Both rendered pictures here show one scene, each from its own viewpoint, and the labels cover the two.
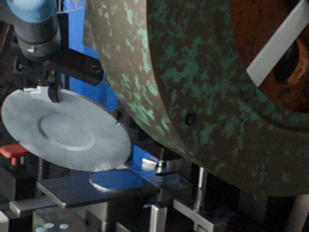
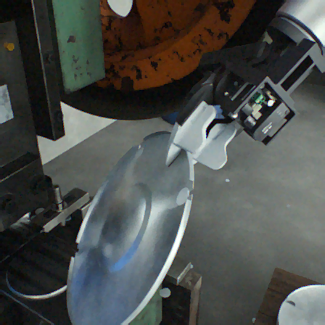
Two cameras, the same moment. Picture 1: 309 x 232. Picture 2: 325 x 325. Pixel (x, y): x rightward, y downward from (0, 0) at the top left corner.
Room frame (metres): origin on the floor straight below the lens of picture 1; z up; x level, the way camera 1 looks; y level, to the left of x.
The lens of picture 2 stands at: (1.72, 0.53, 1.29)
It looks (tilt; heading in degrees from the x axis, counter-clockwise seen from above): 33 degrees down; 246
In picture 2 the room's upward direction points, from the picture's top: straight up
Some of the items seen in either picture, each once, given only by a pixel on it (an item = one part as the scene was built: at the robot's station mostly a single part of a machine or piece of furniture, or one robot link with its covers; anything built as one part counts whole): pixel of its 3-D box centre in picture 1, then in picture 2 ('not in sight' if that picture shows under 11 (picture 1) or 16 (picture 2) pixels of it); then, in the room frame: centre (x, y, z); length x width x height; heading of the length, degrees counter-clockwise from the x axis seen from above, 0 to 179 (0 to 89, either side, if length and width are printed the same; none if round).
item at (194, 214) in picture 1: (202, 211); (62, 204); (1.64, -0.18, 0.76); 0.17 x 0.06 x 0.10; 34
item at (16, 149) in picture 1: (15, 161); not in sight; (1.93, 0.29, 0.72); 0.07 x 0.06 x 0.08; 124
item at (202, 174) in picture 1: (203, 173); not in sight; (1.75, -0.18, 0.81); 0.02 x 0.02 x 0.14; 34
